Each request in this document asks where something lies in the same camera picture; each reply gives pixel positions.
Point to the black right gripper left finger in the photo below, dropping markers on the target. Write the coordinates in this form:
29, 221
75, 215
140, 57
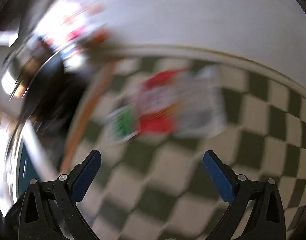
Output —
37, 219

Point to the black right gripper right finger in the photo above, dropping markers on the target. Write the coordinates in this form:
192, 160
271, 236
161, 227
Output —
266, 221

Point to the blue cabinet door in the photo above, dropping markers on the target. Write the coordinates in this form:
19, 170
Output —
26, 171

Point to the black gas stove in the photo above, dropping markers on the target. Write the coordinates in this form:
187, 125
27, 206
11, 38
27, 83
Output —
53, 116

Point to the green checkered tablecloth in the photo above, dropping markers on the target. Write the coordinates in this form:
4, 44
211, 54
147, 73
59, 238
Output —
155, 186

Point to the green white medicine sachet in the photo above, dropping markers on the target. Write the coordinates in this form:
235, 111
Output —
122, 124

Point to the black wok pan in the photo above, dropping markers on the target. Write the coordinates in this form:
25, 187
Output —
49, 73

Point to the red white sugar bag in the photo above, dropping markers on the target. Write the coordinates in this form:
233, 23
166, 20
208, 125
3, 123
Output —
157, 102

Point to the stainless steel pot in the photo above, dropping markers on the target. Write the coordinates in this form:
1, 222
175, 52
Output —
22, 65

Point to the white decorated container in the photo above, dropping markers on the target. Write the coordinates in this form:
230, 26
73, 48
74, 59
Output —
66, 28

